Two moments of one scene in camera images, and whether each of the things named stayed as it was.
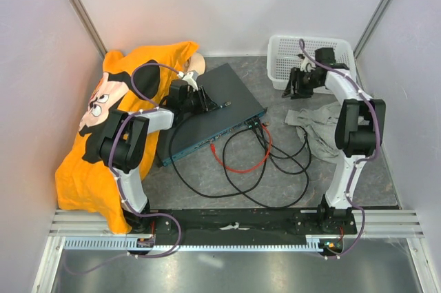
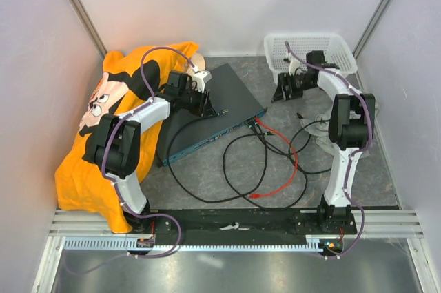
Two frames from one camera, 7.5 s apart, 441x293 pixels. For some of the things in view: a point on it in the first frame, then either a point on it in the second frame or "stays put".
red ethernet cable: x=212 y=144 -> x=257 y=196
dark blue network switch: x=222 y=87 stays put
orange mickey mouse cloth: x=138 y=82 stays put
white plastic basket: x=283 y=52 stays put
